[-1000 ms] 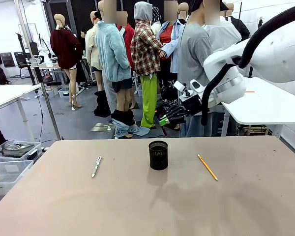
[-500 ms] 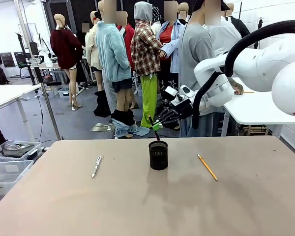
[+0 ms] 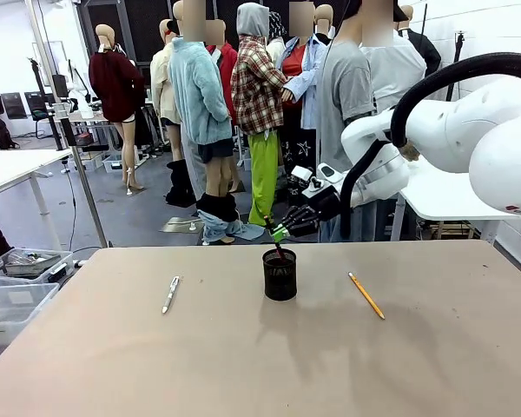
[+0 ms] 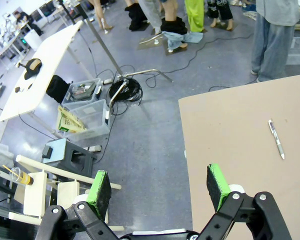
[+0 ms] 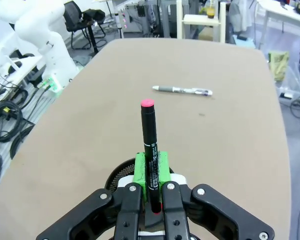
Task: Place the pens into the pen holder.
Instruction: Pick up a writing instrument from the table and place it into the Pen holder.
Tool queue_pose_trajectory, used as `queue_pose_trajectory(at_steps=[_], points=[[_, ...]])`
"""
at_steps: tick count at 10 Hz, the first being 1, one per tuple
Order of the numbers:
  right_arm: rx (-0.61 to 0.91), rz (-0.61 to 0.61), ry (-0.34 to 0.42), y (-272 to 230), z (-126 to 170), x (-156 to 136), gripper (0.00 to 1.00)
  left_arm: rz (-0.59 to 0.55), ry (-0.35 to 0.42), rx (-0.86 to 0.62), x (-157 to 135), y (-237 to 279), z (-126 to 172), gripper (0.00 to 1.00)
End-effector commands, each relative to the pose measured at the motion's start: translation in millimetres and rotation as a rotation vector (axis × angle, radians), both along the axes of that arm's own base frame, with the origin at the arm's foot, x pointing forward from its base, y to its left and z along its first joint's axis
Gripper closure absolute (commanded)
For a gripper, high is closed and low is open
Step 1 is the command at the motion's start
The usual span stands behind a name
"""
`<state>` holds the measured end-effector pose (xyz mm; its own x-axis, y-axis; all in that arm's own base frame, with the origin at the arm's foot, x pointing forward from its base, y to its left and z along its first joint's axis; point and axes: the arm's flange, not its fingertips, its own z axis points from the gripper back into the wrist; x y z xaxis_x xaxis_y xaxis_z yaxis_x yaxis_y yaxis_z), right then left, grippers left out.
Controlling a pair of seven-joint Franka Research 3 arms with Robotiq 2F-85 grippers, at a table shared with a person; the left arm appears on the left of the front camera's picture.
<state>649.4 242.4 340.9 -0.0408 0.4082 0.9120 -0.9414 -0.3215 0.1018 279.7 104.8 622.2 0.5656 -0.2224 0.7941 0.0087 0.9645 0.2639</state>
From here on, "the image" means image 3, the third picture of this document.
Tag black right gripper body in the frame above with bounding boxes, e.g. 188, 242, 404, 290
303, 184, 342, 223

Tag red black pen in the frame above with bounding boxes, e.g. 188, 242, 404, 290
263, 215, 287, 264

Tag yellow pencil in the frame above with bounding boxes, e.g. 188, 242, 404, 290
347, 271, 386, 321

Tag white ballpoint pen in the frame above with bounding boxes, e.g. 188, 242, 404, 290
161, 275, 181, 315

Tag black mesh pen holder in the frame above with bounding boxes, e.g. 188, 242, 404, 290
261, 248, 298, 302

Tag person in gray t-shirt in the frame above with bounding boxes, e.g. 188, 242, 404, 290
315, 0, 396, 243

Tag mannequin plaid hooded shirt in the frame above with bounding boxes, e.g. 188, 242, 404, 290
230, 2, 288, 228

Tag mannequin white shirt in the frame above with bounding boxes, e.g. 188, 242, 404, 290
359, 17, 429, 115

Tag mannequin light blue fleece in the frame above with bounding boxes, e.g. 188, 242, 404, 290
168, 0, 266, 247

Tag mannequin red jacket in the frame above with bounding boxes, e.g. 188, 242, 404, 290
206, 19, 240, 127

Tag mannequin black suit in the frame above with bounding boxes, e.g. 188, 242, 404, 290
397, 3, 443, 90

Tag mannequin patterned headscarf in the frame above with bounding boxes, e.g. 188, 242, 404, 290
267, 10, 288, 62

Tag mannequin black top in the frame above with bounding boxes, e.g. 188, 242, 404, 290
313, 3, 336, 47

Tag black tripod stand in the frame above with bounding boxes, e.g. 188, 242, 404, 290
445, 30, 468, 103

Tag mannequin cream jacket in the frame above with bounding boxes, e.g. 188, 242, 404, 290
149, 18, 197, 208

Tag slanted metal pole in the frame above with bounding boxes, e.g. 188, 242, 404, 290
24, 0, 110, 249

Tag mannequin maroon sweater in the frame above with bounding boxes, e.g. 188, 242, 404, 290
88, 23, 147, 197

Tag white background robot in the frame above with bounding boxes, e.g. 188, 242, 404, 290
58, 60, 95, 121

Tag clear bin with tools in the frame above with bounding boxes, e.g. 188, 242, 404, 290
0, 247, 76, 286

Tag black office chair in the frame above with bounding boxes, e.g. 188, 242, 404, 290
0, 91, 28, 121
24, 90, 49, 139

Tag empty clear plastic bin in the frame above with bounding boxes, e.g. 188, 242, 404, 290
0, 281, 61, 347

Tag white table thin legs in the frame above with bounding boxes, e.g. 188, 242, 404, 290
0, 149, 74, 253

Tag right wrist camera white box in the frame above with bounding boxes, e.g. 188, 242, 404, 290
290, 165, 323, 193

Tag metal mannequin base plate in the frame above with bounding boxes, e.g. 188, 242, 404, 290
160, 215, 205, 235

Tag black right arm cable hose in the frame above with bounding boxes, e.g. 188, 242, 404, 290
339, 51, 521, 241

